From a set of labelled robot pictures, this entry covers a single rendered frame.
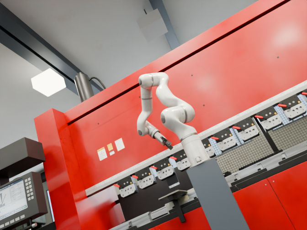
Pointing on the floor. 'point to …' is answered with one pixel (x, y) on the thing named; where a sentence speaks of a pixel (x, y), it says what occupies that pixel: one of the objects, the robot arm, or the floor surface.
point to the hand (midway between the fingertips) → (170, 146)
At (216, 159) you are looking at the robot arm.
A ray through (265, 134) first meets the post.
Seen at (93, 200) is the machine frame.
